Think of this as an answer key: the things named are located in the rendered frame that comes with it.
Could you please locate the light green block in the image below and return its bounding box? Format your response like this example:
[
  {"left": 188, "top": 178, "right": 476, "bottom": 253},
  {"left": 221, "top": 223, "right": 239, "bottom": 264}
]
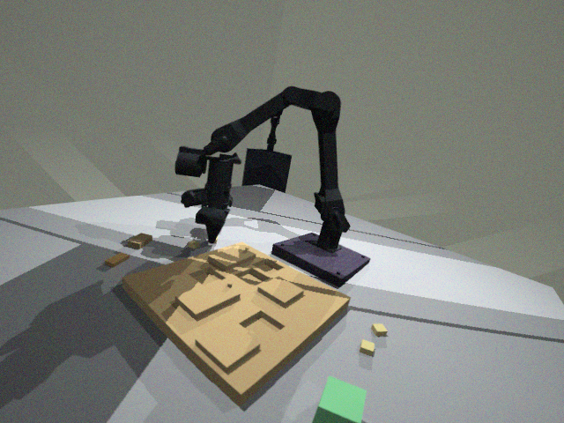
[{"left": 312, "top": 376, "right": 367, "bottom": 423}]

